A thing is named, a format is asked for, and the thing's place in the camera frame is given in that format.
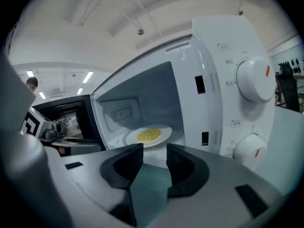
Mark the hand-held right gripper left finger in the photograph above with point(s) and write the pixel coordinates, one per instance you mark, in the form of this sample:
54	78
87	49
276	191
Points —
95	174

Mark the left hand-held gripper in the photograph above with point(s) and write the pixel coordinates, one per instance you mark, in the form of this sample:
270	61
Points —
33	125

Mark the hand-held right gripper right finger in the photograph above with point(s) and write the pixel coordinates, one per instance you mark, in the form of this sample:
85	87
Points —
213	179

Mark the white round plate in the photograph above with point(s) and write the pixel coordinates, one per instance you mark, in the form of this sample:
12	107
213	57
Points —
166	132

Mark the white microwave oven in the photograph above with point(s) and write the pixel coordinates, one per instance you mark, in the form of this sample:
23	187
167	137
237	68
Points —
225	44

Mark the light blue table white legs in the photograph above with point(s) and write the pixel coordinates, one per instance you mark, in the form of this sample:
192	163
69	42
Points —
285	151

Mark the black mesh office chair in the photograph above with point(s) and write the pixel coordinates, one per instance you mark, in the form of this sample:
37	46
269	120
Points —
288	91

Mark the ceiling sprinkler head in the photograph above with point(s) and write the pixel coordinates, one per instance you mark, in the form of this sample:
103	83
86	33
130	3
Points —
240	12
140	31

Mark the group of black wall-hung items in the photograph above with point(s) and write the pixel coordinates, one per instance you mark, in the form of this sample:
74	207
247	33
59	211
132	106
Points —
295	64

